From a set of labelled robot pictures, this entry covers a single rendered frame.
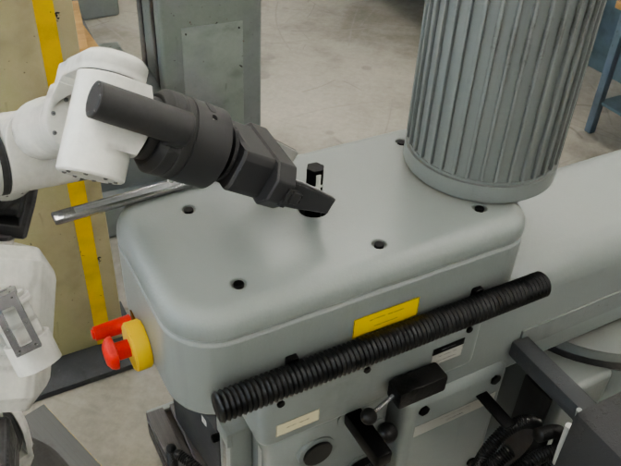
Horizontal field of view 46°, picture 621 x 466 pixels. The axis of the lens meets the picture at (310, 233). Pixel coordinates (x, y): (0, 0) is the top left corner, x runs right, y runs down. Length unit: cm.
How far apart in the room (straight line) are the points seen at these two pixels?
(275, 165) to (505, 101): 27
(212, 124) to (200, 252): 15
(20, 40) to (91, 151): 185
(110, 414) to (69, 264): 62
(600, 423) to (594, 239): 32
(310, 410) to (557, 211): 50
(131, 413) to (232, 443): 204
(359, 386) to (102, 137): 45
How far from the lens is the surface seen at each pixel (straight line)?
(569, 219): 118
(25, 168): 94
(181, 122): 70
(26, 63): 258
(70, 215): 88
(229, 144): 76
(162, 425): 186
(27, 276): 122
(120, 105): 68
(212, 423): 162
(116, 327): 100
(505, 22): 83
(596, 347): 128
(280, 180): 77
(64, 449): 255
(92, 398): 319
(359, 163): 97
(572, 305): 118
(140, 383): 321
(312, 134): 478
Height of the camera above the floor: 241
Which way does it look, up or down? 38 degrees down
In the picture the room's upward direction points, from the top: 3 degrees clockwise
